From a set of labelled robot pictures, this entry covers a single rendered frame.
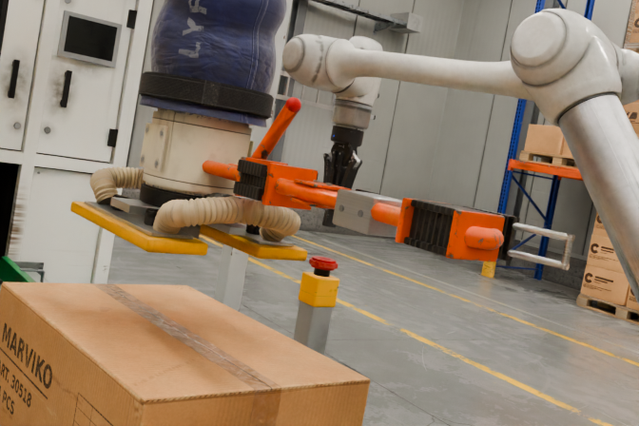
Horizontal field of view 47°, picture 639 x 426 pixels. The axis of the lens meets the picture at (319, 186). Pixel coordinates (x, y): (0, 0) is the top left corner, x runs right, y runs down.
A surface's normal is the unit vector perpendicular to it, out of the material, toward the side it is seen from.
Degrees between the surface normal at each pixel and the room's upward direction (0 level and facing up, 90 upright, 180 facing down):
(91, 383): 90
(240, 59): 83
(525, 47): 81
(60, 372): 90
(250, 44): 75
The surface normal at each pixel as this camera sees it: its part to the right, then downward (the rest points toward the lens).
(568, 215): -0.82, -0.11
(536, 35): -0.67, -0.22
